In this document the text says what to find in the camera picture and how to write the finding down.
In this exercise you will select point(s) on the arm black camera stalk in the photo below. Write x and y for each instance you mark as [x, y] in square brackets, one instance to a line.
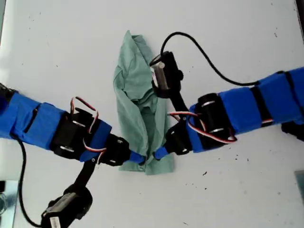
[84, 173]
[179, 104]

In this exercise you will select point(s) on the dark edge bar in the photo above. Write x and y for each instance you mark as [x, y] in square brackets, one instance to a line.
[300, 23]

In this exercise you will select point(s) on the green t-shirt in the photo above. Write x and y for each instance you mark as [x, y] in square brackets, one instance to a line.
[133, 123]

